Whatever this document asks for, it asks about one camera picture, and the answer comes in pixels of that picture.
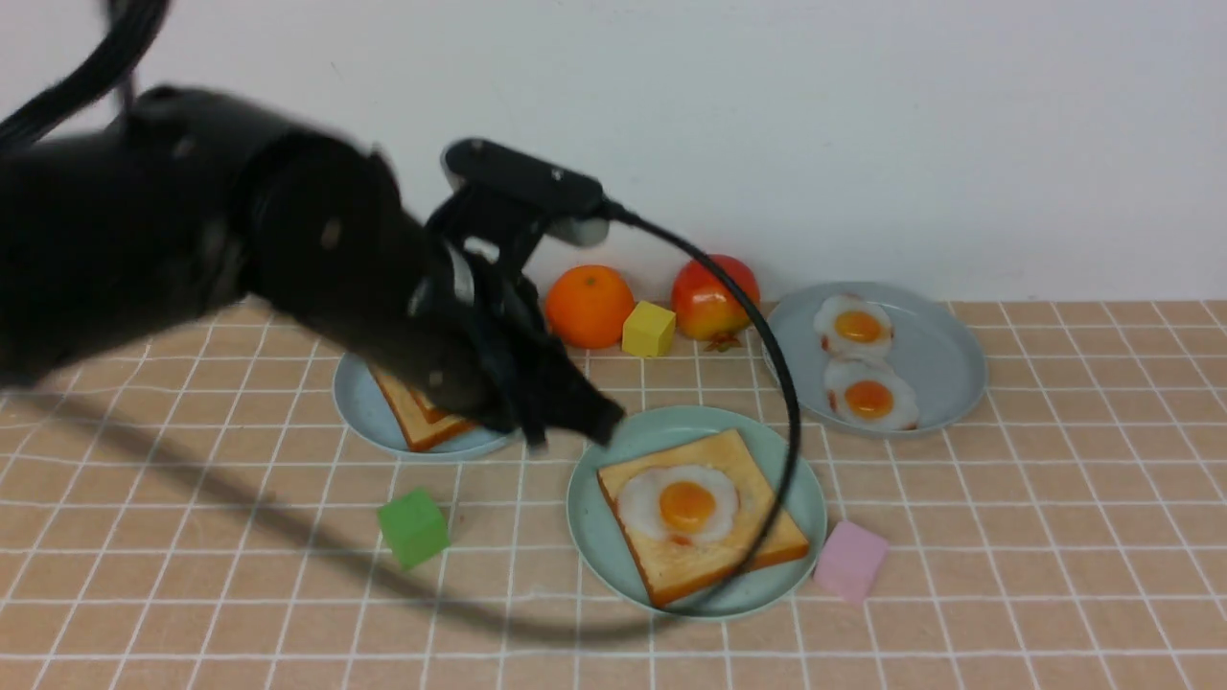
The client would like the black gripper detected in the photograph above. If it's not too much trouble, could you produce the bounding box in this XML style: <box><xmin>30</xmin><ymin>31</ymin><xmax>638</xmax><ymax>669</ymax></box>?
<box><xmin>288</xmin><ymin>146</ymin><xmax>626</xmax><ymax>451</ymax></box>

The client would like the toast slice top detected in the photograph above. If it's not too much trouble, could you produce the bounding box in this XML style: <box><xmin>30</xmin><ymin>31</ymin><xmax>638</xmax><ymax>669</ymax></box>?
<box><xmin>368</xmin><ymin>366</ymin><xmax>477</xmax><ymax>451</ymax></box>

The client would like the toast slice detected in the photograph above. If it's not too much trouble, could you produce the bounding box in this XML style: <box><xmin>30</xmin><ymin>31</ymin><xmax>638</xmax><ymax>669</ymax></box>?
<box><xmin>368</xmin><ymin>366</ymin><xmax>477</xmax><ymax>451</ymax></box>
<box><xmin>596</xmin><ymin>428</ymin><xmax>812</xmax><ymax>610</ymax></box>

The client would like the fried egg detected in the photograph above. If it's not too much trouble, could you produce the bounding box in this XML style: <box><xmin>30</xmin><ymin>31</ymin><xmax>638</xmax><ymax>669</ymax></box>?
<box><xmin>616</xmin><ymin>467</ymin><xmax>740</xmax><ymax>545</ymax></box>
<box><xmin>812</xmin><ymin>293</ymin><xmax>894</xmax><ymax>359</ymax></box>
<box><xmin>822</xmin><ymin>356</ymin><xmax>920</xmax><ymax>432</ymax></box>

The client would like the toast slice bottom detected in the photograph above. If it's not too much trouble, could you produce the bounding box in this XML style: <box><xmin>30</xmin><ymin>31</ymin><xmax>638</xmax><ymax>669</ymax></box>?
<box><xmin>596</xmin><ymin>428</ymin><xmax>812</xmax><ymax>610</ymax></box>

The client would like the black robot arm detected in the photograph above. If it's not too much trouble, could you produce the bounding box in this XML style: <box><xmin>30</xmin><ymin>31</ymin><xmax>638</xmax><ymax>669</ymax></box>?
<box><xmin>1</xmin><ymin>87</ymin><xmax>625</xmax><ymax>444</ymax></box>

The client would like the orange fruit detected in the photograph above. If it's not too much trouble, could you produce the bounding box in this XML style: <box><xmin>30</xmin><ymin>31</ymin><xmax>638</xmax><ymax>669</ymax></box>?
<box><xmin>544</xmin><ymin>264</ymin><xmax>637</xmax><ymax>350</ymax></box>

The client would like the yellow foam cube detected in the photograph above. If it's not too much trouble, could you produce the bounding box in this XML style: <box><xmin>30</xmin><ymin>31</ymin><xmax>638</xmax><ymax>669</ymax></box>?
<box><xmin>621</xmin><ymin>301</ymin><xmax>679</xmax><ymax>359</ymax></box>

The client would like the green centre plate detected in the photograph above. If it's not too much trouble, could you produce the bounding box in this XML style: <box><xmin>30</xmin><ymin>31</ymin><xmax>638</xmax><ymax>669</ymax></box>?
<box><xmin>567</xmin><ymin>405</ymin><xmax>828</xmax><ymax>621</ymax></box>

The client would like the blue plate with bread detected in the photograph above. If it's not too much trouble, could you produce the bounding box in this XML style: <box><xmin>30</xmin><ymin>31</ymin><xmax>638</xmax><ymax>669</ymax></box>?
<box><xmin>333</xmin><ymin>354</ymin><xmax>519</xmax><ymax>462</ymax></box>

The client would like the green foam cube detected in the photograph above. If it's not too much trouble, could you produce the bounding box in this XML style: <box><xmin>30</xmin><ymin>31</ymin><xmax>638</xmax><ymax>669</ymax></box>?
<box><xmin>377</xmin><ymin>487</ymin><xmax>452</xmax><ymax>571</ymax></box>

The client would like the red yellow apple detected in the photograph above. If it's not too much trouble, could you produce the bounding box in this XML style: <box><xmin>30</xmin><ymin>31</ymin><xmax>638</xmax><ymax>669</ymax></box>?
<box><xmin>671</xmin><ymin>262</ymin><xmax>752</xmax><ymax>351</ymax></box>

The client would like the fried egg front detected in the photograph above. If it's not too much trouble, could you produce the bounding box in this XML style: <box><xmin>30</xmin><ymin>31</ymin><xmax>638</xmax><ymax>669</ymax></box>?
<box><xmin>822</xmin><ymin>356</ymin><xmax>920</xmax><ymax>432</ymax></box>

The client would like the grey plate with eggs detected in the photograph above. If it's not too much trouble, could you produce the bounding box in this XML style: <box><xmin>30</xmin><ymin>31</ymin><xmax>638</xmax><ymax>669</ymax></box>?
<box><xmin>767</xmin><ymin>281</ymin><xmax>987</xmax><ymax>438</ymax></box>

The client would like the pink foam cube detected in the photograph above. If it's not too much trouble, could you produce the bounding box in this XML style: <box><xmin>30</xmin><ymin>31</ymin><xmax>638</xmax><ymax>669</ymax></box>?
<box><xmin>812</xmin><ymin>521</ymin><xmax>890</xmax><ymax>607</ymax></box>

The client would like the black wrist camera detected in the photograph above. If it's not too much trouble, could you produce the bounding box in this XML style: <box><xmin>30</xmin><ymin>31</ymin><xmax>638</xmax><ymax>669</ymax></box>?
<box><xmin>426</xmin><ymin>138</ymin><xmax>610</xmax><ymax>275</ymax></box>

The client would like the black camera cable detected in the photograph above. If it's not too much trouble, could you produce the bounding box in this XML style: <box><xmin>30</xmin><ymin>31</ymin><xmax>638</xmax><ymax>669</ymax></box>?
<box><xmin>0</xmin><ymin>0</ymin><xmax>802</xmax><ymax>614</ymax></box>

